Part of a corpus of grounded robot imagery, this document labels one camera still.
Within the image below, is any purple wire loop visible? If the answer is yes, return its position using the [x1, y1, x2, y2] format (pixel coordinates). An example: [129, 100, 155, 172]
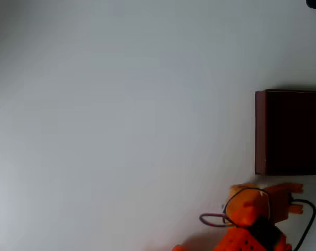
[199, 212, 236, 227]

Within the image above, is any orange forked camera mount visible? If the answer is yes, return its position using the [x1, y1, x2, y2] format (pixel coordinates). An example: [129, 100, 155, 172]
[265, 183, 304, 224]

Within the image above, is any dark red box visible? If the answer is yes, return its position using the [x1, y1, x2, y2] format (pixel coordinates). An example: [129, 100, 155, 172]
[254, 88, 316, 176]

